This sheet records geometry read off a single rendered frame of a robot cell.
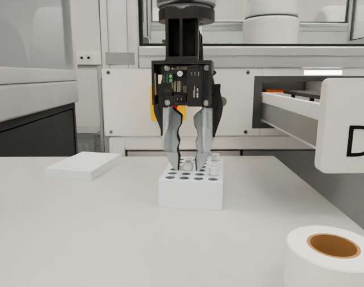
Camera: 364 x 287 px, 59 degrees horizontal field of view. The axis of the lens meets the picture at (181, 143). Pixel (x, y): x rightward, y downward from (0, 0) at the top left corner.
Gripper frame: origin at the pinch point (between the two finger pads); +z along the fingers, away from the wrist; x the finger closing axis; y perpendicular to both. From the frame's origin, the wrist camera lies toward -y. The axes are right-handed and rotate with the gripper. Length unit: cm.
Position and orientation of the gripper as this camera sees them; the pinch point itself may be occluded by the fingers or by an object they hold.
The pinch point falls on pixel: (188, 160)
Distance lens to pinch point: 46.9
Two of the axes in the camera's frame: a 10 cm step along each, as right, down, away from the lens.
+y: -1.4, 2.0, -9.7
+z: 0.0, 9.8, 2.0
